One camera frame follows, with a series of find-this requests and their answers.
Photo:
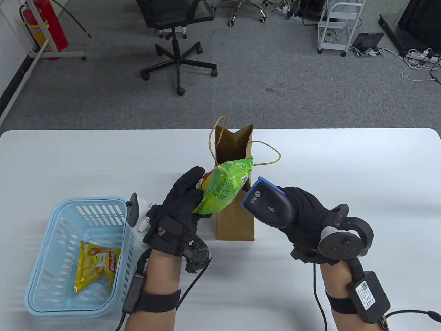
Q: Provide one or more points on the person's right hand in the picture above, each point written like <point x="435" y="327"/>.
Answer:
<point x="306" y="220"/>

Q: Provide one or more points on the black and white controller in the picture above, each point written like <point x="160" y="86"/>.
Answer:
<point x="137" y="213"/>
<point x="341" y="244"/>

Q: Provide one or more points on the black sensor box white label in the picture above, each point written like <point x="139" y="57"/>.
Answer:
<point x="133" y="293"/>
<point x="370" y="298"/>

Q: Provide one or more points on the white metal stand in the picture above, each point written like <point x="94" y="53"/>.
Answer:
<point x="58" y="54"/>

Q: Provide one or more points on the black furniture base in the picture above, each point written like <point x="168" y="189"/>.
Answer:
<point x="420" y="17"/>

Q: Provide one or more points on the red fire extinguisher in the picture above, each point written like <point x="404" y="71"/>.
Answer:
<point x="51" y="20"/>

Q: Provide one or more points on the person's right forearm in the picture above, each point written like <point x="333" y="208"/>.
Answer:
<point x="332" y="279"/>

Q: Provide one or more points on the light blue plastic basket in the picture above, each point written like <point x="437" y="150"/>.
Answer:
<point x="41" y="276"/>

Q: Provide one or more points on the white rolling cart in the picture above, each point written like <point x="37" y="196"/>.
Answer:
<point x="339" y="38"/>

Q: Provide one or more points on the green bag of chips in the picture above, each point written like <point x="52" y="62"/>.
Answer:
<point x="224" y="182"/>

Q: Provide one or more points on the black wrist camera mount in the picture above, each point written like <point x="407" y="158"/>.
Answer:
<point x="196" y="257"/>

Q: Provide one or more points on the white power strip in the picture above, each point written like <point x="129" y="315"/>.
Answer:
<point x="418" y="55"/>

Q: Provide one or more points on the person's left hand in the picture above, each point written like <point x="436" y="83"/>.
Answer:
<point x="172" y="220"/>

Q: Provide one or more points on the black office chair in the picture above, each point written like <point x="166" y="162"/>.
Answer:
<point x="175" y="13"/>

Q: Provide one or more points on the chrome chair base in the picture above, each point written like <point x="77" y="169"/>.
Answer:
<point x="230" y="22"/>

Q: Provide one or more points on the brown paper bag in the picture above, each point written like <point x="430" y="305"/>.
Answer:
<point x="234" y="227"/>

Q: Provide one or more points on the yellow bag of chips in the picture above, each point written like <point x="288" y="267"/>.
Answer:
<point x="94" y="265"/>

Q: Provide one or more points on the black floor socket panel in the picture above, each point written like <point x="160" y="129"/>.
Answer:
<point x="367" y="40"/>

